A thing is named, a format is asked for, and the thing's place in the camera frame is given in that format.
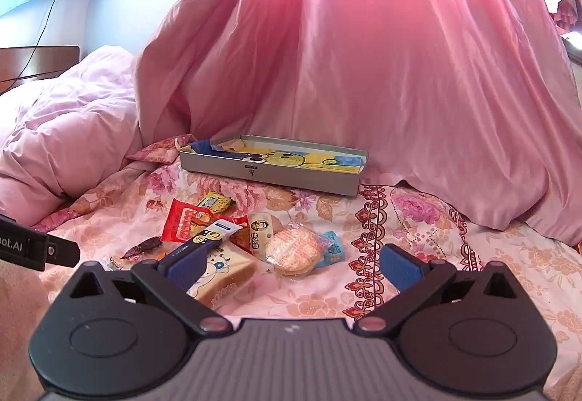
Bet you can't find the round rice cracker packet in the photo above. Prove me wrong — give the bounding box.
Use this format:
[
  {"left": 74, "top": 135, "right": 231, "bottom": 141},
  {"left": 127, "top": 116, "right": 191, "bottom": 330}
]
[{"left": 264, "top": 221, "right": 326, "bottom": 279}]

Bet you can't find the wooden headboard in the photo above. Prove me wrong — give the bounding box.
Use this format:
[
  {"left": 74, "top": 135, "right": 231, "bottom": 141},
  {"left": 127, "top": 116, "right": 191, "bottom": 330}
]
[{"left": 0, "top": 45, "right": 81, "bottom": 95}]

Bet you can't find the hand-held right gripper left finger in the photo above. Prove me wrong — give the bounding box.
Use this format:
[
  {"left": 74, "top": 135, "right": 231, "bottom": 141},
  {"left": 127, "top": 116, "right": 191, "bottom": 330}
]
[{"left": 67, "top": 244, "right": 235, "bottom": 337}]

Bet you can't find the pink duvet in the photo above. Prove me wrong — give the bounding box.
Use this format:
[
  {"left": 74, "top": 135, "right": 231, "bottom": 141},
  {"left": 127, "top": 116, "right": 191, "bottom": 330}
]
[{"left": 0, "top": 45, "right": 143, "bottom": 224}]

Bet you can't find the yellow snack bar packet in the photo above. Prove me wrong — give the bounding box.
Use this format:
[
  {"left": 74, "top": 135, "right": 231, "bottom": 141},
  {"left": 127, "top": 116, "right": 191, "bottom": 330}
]
[{"left": 196, "top": 191, "right": 232, "bottom": 214}]

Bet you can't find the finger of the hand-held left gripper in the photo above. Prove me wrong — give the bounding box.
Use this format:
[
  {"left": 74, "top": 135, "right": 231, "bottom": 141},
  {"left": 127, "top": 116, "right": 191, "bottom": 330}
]
[{"left": 45, "top": 235, "right": 81, "bottom": 268}]

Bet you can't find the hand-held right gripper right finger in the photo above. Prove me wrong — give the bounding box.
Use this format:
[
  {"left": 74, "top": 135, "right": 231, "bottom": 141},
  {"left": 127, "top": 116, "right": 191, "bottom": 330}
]
[{"left": 354, "top": 243, "right": 520, "bottom": 337}]

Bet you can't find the pink curtain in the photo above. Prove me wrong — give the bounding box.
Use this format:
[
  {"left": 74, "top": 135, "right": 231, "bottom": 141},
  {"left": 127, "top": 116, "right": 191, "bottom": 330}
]
[{"left": 132, "top": 0, "right": 582, "bottom": 247}]

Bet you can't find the red clear snack packet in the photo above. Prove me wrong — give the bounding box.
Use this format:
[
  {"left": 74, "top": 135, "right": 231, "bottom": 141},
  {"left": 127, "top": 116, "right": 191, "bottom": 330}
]
[{"left": 161, "top": 198, "right": 215, "bottom": 245}]

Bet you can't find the grey shallow box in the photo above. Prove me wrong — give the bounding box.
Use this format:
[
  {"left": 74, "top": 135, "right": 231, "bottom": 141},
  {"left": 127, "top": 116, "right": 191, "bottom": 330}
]
[{"left": 179, "top": 135, "right": 370, "bottom": 197}]

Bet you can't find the dark brown snack packet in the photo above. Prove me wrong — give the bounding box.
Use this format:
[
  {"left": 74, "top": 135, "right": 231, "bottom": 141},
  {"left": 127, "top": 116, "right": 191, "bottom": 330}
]
[{"left": 119, "top": 236, "right": 164, "bottom": 260}]

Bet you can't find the beige fleece blanket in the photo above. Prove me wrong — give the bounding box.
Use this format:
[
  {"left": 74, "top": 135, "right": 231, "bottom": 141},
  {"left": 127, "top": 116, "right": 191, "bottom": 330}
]
[{"left": 0, "top": 259, "right": 52, "bottom": 401}]

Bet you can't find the black cable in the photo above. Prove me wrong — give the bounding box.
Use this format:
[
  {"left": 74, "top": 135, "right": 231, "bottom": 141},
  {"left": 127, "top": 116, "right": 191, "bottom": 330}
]
[{"left": 0, "top": 0, "right": 61, "bottom": 86}]

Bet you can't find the blue cartoon snack packet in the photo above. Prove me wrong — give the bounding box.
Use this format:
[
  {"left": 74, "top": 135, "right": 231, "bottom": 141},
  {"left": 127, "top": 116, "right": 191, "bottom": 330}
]
[{"left": 314, "top": 232, "right": 346, "bottom": 269}]

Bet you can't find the cartoon print bread packet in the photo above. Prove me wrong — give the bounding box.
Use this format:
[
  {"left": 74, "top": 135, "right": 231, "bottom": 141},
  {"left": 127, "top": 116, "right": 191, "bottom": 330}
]
[{"left": 188, "top": 246, "right": 258, "bottom": 309}]

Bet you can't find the cream face print snack packet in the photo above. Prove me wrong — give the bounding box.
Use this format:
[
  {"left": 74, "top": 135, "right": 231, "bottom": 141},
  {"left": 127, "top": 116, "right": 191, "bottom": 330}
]
[{"left": 230, "top": 212, "right": 276, "bottom": 263}]

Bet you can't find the floral bedsheet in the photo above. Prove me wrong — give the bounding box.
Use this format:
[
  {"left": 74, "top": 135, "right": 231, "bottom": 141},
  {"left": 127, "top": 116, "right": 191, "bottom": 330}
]
[{"left": 27, "top": 132, "right": 582, "bottom": 401}]

